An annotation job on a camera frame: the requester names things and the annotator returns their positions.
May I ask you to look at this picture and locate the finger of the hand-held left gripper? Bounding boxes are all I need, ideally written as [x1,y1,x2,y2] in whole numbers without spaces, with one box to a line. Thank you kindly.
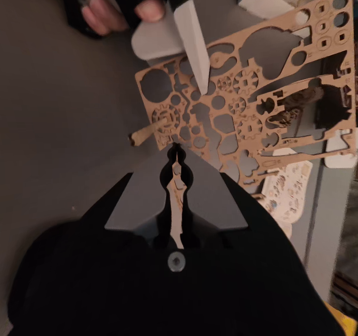
[131,0,211,95]

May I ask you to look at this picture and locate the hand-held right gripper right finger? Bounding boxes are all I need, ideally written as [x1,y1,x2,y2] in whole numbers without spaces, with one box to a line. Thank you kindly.
[178,145,248,249]

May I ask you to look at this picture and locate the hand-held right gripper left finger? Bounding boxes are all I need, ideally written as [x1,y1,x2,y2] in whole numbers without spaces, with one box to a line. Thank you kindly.
[105,142,177,249]

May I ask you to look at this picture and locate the laser-cut wooden parts sheet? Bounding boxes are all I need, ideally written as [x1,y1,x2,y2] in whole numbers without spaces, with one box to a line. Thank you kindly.
[135,0,358,249]

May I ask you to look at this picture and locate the partly built wooden model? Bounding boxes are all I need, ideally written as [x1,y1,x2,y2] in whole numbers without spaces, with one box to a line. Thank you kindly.
[266,85,325,128]

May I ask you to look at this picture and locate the person's left hand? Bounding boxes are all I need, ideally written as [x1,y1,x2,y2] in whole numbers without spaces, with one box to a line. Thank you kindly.
[39,0,166,36]

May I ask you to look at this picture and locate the open instruction booklet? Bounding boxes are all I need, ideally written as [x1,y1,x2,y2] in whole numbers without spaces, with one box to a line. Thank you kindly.
[263,161,314,224]

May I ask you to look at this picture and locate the white box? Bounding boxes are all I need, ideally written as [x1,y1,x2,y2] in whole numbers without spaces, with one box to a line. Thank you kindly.
[238,0,297,20]

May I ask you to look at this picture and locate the white sign stand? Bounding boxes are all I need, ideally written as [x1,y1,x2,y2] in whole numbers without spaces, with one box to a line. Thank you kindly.
[324,130,358,169]

